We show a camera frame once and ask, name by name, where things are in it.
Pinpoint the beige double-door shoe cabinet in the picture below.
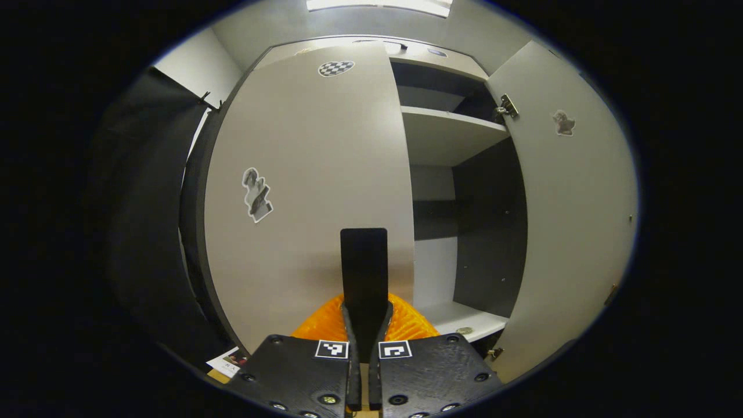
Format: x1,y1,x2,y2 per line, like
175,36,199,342
179,35,639,387

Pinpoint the white cabinet bottom shelf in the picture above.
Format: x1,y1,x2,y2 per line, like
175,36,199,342
415,301,508,343

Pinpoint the white cabinet shelf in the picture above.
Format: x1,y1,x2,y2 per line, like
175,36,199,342
401,106,511,167
415,301,508,343

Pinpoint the long ceiling light panel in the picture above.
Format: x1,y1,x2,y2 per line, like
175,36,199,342
306,0,453,18

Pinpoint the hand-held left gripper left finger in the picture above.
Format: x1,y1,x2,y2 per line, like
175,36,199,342
223,293,363,418

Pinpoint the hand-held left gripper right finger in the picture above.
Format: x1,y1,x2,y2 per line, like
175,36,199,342
367,293,504,418

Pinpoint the black door handle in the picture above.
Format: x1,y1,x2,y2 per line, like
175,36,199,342
340,228,388,363

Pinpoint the white cabinet inner shelf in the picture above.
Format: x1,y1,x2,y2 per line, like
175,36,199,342
401,106,511,167

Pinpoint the thin black drawer handle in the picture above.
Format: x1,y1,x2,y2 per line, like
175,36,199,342
353,39,408,51

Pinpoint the beige cabinet top drawer front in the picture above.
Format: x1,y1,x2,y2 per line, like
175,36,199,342
255,36,491,82

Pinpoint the beige cabinet door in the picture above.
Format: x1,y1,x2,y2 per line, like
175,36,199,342
485,39,639,384
203,44,416,355

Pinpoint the printed paper booklet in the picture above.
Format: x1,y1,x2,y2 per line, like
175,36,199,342
206,347,250,379

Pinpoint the black backdrop cloth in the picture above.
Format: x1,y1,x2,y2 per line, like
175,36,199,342
87,67,221,366

